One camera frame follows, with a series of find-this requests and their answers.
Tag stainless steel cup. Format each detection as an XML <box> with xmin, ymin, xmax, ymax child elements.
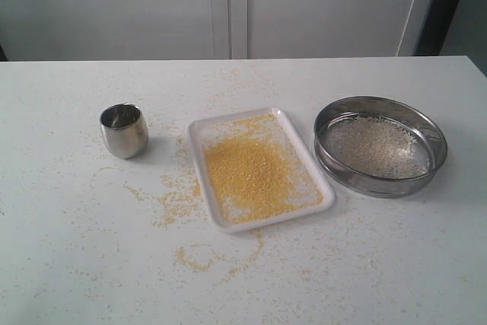
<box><xmin>100</xmin><ymin>104</ymin><xmax>149</xmax><ymax>159</ymax></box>

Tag yellow sieved grain pile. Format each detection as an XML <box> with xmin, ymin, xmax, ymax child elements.
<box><xmin>202</xmin><ymin>113</ymin><xmax>323</xmax><ymax>225</ymax></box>

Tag white plastic tray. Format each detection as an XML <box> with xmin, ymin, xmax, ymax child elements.
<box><xmin>187</xmin><ymin>107</ymin><xmax>336</xmax><ymax>234</ymax></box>

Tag round stainless steel sieve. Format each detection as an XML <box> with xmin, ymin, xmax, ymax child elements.
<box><xmin>314</xmin><ymin>96</ymin><xmax>448</xmax><ymax>198</ymax></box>

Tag yellow and white grain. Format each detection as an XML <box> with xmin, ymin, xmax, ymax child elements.
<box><xmin>322</xmin><ymin>116</ymin><xmax>429</xmax><ymax>180</ymax></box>

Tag white cabinet doors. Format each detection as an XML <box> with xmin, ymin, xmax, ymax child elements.
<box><xmin>1</xmin><ymin>0</ymin><xmax>431</xmax><ymax>61</ymax></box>

